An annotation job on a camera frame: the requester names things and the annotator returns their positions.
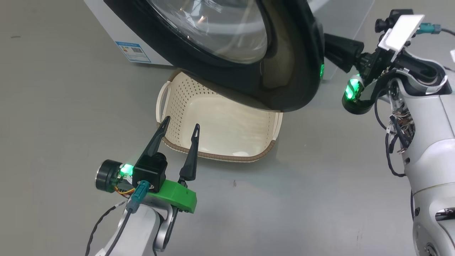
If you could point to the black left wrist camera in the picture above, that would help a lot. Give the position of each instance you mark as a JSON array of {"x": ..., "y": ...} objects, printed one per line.
[{"x": 151, "y": 170}]

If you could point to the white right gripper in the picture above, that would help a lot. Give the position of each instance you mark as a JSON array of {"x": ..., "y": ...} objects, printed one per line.
[{"x": 400, "y": 33}]

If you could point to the blue energy label sticker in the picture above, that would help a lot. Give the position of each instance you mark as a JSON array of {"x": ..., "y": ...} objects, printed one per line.
[{"x": 133, "y": 52}]

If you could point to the cream perforated laundry basket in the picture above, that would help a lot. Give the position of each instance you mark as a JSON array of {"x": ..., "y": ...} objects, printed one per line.
[{"x": 227, "y": 131}]

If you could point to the black washing machine door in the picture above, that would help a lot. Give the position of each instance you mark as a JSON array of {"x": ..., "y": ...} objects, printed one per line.
[{"x": 291, "y": 71}]

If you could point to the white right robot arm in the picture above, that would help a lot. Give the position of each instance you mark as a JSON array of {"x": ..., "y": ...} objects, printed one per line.
[{"x": 433, "y": 149}]

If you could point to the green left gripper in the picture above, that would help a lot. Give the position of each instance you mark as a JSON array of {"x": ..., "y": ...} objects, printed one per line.
[{"x": 177, "y": 197}]

